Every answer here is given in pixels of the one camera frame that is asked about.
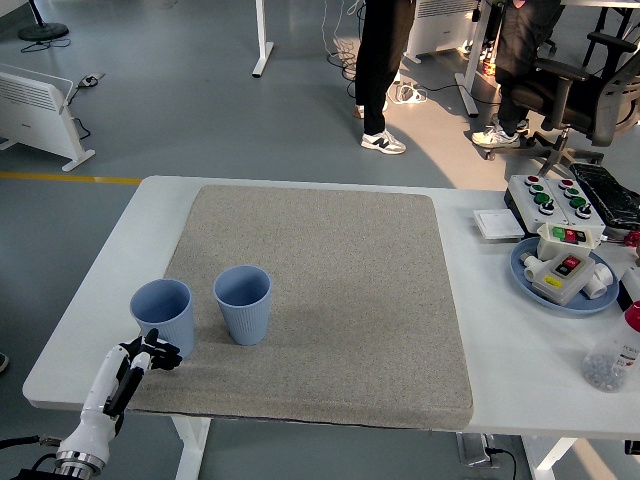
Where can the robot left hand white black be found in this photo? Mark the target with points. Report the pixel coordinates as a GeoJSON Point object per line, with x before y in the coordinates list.
{"type": "Point", "coordinates": [97, 405]}

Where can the blue ribbed cup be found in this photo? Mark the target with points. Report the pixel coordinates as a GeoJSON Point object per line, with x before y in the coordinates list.
{"type": "Point", "coordinates": [245, 320]}
{"type": "Point", "coordinates": [170, 315]}

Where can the white push-button control box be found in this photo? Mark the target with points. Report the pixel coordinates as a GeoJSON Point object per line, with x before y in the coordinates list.
{"type": "Point", "coordinates": [592, 212]}
{"type": "Point", "coordinates": [520, 205]}

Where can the white table leg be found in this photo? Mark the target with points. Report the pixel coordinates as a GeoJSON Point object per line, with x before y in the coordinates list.
{"type": "Point", "coordinates": [550, 457]}
{"type": "Point", "coordinates": [192, 450]}

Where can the grey-brown mat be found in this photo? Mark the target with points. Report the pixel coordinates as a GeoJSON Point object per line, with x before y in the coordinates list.
{"type": "Point", "coordinates": [325, 300]}

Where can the white panel heater on feet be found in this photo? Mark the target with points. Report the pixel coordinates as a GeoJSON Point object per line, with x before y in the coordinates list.
{"type": "Point", "coordinates": [35, 115]}

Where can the grey floor plug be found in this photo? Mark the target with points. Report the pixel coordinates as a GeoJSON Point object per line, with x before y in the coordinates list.
{"type": "Point", "coordinates": [91, 79]}

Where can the black fan stand base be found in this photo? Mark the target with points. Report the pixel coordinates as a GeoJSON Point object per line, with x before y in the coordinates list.
{"type": "Point", "coordinates": [44, 31]}

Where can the white desk leg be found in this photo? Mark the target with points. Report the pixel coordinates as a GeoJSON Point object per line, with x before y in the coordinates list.
{"type": "Point", "coordinates": [262, 50]}
{"type": "Point", "coordinates": [472, 60]}

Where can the standing person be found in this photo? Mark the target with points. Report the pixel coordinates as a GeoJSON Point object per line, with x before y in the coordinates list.
{"type": "Point", "coordinates": [380, 60]}

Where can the blue plate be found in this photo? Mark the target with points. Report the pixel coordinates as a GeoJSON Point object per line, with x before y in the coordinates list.
{"type": "Point", "coordinates": [600, 303]}

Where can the white pipe fitting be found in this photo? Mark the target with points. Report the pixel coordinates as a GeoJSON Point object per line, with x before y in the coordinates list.
{"type": "Point", "coordinates": [600, 280]}

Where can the clear bottle red cap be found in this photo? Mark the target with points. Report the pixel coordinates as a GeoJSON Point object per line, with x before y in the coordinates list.
{"type": "Point", "coordinates": [612, 350]}

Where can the seated person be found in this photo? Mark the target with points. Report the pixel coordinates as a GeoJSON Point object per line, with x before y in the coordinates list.
{"type": "Point", "coordinates": [520, 55]}

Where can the black wrapped flat object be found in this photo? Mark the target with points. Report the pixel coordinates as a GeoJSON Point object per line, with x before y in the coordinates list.
{"type": "Point", "coordinates": [607, 192]}

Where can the small red object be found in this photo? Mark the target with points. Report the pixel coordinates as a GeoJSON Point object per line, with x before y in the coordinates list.
{"type": "Point", "coordinates": [634, 241]}

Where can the black office chair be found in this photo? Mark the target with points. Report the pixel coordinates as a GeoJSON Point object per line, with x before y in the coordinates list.
{"type": "Point", "coordinates": [590, 100]}

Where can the white wall switch panel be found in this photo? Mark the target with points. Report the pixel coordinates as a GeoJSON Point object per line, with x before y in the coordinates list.
{"type": "Point", "coordinates": [497, 223]}

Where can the white switch box green red buttons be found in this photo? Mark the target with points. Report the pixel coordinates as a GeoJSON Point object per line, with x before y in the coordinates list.
{"type": "Point", "coordinates": [550, 245]}

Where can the white switch box yellow label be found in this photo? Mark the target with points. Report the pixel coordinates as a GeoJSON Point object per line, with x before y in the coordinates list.
{"type": "Point", "coordinates": [565, 291]}

